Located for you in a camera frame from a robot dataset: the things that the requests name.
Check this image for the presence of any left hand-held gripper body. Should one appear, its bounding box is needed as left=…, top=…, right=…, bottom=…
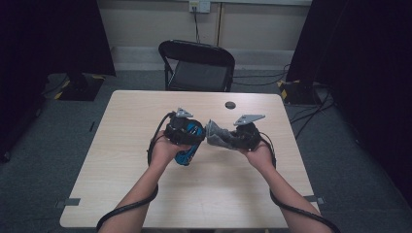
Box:
left=163, top=107, right=195, bottom=146

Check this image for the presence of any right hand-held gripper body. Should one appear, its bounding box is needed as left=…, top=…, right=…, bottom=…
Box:
left=230, top=114, right=266, bottom=151

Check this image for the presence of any blue toy car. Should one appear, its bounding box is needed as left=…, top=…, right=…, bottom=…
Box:
left=174, top=120, right=206, bottom=167

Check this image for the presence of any grey terry cloth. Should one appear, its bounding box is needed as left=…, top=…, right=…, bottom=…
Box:
left=205, top=119, right=240, bottom=150

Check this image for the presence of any person's right hand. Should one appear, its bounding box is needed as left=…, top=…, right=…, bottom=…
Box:
left=240, top=143, right=277, bottom=173

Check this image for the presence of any person's left hand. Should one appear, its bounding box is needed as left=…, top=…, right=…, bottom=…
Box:
left=150, top=132, right=192, bottom=170

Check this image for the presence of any black folding chair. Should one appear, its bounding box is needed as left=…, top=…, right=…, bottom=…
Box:
left=157, top=39, right=236, bottom=92

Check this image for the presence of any black stand base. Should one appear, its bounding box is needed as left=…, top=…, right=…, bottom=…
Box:
left=53, top=73, right=105, bottom=102
left=277, top=79, right=322, bottom=105

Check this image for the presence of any grey tape strip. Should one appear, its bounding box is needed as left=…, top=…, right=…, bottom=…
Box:
left=305, top=194, right=326, bottom=206
left=54, top=197, right=82, bottom=210

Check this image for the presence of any black curtain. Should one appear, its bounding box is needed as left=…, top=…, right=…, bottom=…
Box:
left=286, top=0, right=412, bottom=208
left=0, top=0, right=117, bottom=163

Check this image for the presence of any black floor cable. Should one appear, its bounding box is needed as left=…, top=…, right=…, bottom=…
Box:
left=289, top=90, right=336, bottom=141
left=232, top=77, right=286, bottom=87
left=232, top=63, right=292, bottom=80

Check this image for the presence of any left hand-held gripper cable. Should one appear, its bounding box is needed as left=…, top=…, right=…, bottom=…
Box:
left=95, top=111, right=176, bottom=233

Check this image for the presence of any hand-held gripper cable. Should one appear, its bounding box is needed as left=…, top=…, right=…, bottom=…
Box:
left=95, top=111, right=176, bottom=233
left=258, top=130, right=342, bottom=233

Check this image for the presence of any right hand-held gripper cable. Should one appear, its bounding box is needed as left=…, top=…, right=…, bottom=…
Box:
left=258, top=130, right=342, bottom=233

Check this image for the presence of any black socket cable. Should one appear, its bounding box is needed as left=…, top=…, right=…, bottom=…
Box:
left=192, top=6, right=201, bottom=44

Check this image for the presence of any beige wall conduit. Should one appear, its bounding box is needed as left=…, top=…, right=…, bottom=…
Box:
left=216, top=2, right=225, bottom=47

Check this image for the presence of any white wall socket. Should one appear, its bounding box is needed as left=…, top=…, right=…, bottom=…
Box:
left=189, top=0, right=212, bottom=14

